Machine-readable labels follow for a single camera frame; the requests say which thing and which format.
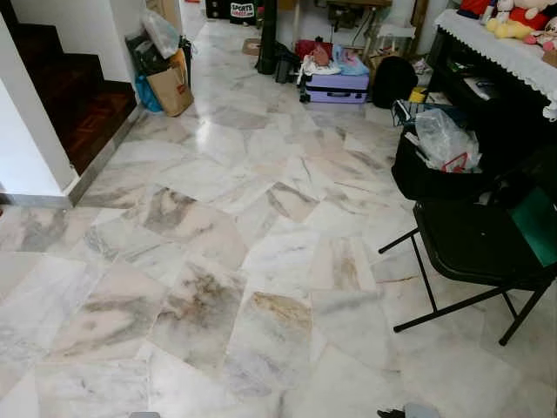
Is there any black fabric basket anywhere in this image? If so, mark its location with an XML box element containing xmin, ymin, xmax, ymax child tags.
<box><xmin>391</xmin><ymin>129</ymin><xmax>501</xmax><ymax>203</ymax></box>

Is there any dark wooden staircase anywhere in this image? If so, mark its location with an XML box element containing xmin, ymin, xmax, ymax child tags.
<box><xmin>7</xmin><ymin>22</ymin><xmax>138</xmax><ymax>175</ymax></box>

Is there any grey translucent plastic bag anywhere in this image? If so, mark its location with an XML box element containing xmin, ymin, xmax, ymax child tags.
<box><xmin>142</xmin><ymin>10</ymin><xmax>182</xmax><ymax>60</ymax></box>

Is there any black folding chair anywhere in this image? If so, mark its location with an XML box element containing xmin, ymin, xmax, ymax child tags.
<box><xmin>379</xmin><ymin>144</ymin><xmax>557</xmax><ymax>347</ymax></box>

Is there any pink and white clothes pile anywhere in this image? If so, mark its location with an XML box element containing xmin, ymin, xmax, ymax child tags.
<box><xmin>296</xmin><ymin>39</ymin><xmax>371</xmax><ymax>78</ymax></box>

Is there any red plush toy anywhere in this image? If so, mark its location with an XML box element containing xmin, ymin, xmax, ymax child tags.
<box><xmin>496</xmin><ymin>0</ymin><xmax>557</xmax><ymax>31</ymax></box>

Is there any brown paper bag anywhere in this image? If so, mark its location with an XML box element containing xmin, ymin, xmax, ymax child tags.
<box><xmin>146</xmin><ymin>52</ymin><xmax>195</xmax><ymax>118</ymax></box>

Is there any white lace tablecloth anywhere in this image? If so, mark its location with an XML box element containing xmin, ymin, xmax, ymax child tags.
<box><xmin>434</xmin><ymin>9</ymin><xmax>557</xmax><ymax>121</ymax></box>

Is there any black bag white print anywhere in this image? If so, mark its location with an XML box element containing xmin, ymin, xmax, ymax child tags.
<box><xmin>229</xmin><ymin>0</ymin><xmax>259</xmax><ymax>25</ymax></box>

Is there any blue plastic bag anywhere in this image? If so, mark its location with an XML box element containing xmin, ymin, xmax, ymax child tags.
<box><xmin>134</xmin><ymin>74</ymin><xmax>164</xmax><ymax>114</ymax></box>

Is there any black pillar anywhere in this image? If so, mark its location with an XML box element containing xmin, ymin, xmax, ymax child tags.
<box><xmin>257</xmin><ymin>0</ymin><xmax>280</xmax><ymax>76</ymax></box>

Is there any green folder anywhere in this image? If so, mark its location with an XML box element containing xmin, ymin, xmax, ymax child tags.
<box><xmin>509</xmin><ymin>185</ymin><xmax>557</xmax><ymax>267</ymax></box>

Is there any purple suitcase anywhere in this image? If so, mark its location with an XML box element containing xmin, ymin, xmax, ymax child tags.
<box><xmin>300</xmin><ymin>72</ymin><xmax>371</xmax><ymax>105</ymax></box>

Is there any black backpack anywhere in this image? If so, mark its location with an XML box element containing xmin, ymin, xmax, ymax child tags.
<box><xmin>372</xmin><ymin>56</ymin><xmax>419</xmax><ymax>110</ymax></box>

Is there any black console table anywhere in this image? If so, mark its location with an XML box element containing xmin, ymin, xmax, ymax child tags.
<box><xmin>425</xmin><ymin>30</ymin><xmax>557</xmax><ymax>175</ymax></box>

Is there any yellow plush toy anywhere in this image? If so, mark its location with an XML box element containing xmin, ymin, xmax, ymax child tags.
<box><xmin>485</xmin><ymin>15</ymin><xmax>534</xmax><ymax>40</ymax></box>

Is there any crumpled clear plastic bag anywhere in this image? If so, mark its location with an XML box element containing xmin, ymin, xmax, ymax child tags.
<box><xmin>409</xmin><ymin>109</ymin><xmax>482</xmax><ymax>173</ymax></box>

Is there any black duffel bag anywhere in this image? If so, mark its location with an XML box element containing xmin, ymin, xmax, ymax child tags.
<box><xmin>126</xmin><ymin>33</ymin><xmax>171</xmax><ymax>78</ymax></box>

